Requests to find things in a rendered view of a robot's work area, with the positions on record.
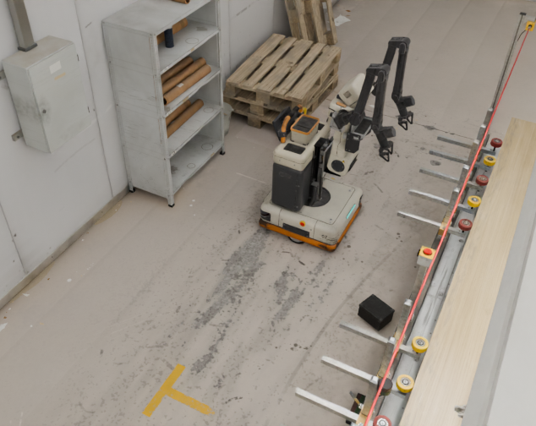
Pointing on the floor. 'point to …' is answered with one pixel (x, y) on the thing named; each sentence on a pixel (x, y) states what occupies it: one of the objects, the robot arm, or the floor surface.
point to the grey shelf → (147, 181)
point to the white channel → (527, 328)
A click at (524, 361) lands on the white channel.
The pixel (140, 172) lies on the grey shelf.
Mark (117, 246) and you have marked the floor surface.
